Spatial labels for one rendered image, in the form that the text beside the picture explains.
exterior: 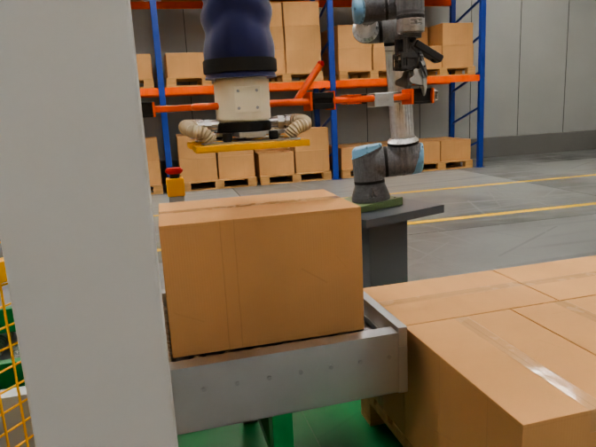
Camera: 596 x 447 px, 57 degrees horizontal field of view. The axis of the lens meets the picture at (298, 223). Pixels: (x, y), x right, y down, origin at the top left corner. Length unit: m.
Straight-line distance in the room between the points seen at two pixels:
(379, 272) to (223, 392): 1.33
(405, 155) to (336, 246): 1.08
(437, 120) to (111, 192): 10.96
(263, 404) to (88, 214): 1.08
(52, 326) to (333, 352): 1.05
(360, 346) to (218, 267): 0.47
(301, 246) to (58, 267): 1.08
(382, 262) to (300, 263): 1.10
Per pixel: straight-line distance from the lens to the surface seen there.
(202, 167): 8.91
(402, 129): 2.66
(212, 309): 1.66
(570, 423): 1.47
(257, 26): 1.70
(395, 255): 2.76
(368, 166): 2.67
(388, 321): 1.72
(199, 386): 1.56
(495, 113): 12.14
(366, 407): 2.34
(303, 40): 9.21
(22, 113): 0.64
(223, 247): 1.61
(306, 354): 1.59
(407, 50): 1.94
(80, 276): 0.66
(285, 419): 1.66
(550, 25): 12.90
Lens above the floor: 1.26
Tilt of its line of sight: 12 degrees down
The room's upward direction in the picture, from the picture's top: 3 degrees counter-clockwise
